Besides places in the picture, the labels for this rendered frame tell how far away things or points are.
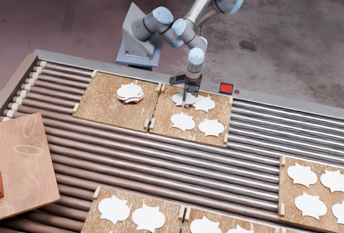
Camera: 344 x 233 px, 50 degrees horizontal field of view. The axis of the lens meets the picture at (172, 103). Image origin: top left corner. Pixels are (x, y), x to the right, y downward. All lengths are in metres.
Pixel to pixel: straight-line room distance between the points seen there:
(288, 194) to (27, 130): 1.28
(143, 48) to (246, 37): 1.97
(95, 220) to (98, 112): 0.61
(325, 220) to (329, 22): 3.17
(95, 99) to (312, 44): 2.78
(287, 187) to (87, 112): 1.09
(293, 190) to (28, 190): 1.20
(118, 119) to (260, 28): 2.63
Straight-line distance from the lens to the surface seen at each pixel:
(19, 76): 2.30
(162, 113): 2.02
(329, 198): 1.94
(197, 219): 1.71
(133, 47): 2.38
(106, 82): 2.19
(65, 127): 2.04
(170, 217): 1.71
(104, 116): 2.02
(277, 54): 4.01
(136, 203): 1.74
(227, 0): 2.13
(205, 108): 2.05
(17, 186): 1.75
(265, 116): 2.15
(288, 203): 1.86
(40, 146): 1.83
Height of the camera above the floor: 2.50
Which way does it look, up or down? 49 degrees down
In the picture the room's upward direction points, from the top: 5 degrees clockwise
